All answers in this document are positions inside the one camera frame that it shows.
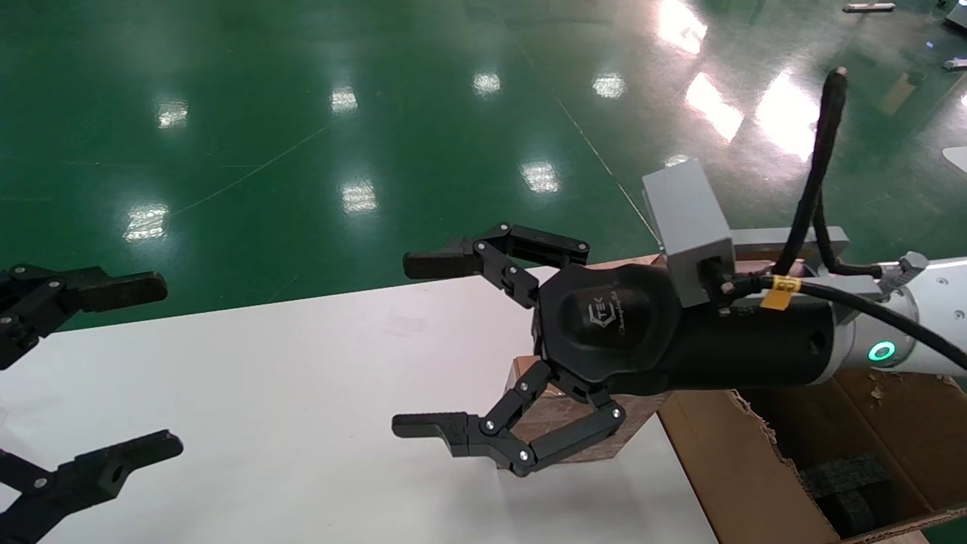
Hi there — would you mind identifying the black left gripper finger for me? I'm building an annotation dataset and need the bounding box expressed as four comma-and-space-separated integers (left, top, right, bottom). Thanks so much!
0, 264, 169, 372
0, 430, 184, 544

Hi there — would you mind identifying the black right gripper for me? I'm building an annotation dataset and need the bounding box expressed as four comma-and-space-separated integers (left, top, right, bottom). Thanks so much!
391, 223, 838, 478

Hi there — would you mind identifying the big torn cardboard box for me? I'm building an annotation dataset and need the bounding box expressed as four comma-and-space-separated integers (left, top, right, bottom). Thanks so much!
656, 257, 967, 544

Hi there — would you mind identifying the brown wooden board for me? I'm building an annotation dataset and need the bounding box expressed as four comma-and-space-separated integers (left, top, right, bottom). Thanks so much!
583, 255, 670, 272

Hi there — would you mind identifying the black foam block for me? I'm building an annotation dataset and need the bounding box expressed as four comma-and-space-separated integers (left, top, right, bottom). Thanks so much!
797, 452, 898, 539

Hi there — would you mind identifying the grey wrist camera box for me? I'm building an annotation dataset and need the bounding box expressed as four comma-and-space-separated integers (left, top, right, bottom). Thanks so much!
641, 159, 848, 308

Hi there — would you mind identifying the yellow cable tag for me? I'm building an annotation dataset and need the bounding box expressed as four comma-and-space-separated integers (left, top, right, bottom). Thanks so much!
760, 275, 801, 311

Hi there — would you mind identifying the black looped cable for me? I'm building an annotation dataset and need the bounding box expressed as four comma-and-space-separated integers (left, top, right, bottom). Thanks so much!
771, 66, 883, 277

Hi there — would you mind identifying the black cable with yellow tag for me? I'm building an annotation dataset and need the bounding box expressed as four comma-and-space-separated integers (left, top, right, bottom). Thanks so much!
718, 274, 967, 371

